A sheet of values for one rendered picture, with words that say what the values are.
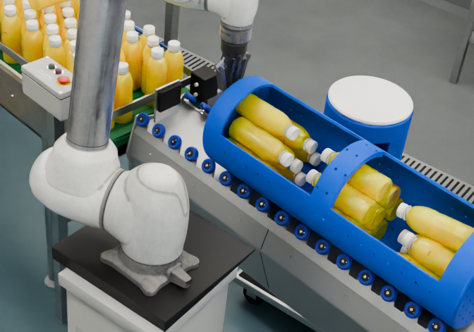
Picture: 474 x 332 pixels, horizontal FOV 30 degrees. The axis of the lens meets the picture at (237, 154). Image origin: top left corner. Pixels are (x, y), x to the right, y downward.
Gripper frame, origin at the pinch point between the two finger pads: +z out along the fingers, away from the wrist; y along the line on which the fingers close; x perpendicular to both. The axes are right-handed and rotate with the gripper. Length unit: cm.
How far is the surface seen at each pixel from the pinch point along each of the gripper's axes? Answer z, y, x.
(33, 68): 6, 30, -55
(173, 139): 18.7, 8.4, -13.1
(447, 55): 116, -266, -69
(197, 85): 18.4, -17.6, -30.0
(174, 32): 21, -38, -64
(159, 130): 19.0, 8.6, -19.7
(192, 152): 18.8, 8.5, -4.7
